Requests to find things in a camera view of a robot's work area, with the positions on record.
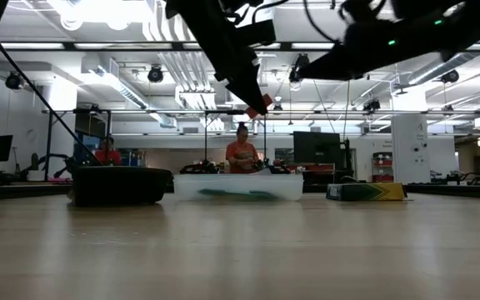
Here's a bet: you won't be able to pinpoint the black background rig frame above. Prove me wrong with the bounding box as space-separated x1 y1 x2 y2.
42 107 113 183

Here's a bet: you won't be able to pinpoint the shelf with red bins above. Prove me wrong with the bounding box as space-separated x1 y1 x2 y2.
371 151 395 183

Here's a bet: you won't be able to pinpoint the orange eraser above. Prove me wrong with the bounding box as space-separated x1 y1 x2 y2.
245 92 274 120

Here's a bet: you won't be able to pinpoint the black background robot equipment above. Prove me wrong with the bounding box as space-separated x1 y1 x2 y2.
179 159 220 175

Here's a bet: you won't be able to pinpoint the clear pencil case teal lid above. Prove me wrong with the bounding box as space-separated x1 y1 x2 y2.
172 172 305 203

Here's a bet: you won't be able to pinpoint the black calculator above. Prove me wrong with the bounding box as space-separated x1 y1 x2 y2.
67 165 174 208

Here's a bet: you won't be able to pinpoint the person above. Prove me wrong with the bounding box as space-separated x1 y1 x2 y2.
93 135 123 167
224 121 263 175

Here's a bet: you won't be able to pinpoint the green scissors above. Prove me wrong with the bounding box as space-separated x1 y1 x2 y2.
197 187 281 200

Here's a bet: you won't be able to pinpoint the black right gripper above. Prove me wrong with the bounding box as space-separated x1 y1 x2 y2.
297 0 450 83

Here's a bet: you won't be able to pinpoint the yellow green crayon box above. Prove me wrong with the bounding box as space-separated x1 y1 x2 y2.
325 181 408 203

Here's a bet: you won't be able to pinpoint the long black cable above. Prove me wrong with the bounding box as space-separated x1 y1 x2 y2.
0 36 104 167

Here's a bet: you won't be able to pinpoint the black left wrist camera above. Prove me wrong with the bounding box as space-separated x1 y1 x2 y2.
233 18 278 48

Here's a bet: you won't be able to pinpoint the grey horizontal pipe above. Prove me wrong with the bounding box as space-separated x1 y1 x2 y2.
42 108 480 117

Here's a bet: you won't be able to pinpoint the black ceiling spotlight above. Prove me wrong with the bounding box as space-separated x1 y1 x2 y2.
147 64 165 84
4 70 25 91
440 68 461 85
287 52 311 83

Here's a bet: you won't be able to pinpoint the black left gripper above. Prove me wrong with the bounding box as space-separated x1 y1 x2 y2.
171 0 270 117

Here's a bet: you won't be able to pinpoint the black overhead beam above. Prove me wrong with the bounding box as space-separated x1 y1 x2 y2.
0 41 480 53

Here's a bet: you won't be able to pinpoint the black aluminium table frame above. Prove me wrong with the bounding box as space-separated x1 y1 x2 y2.
0 182 480 202

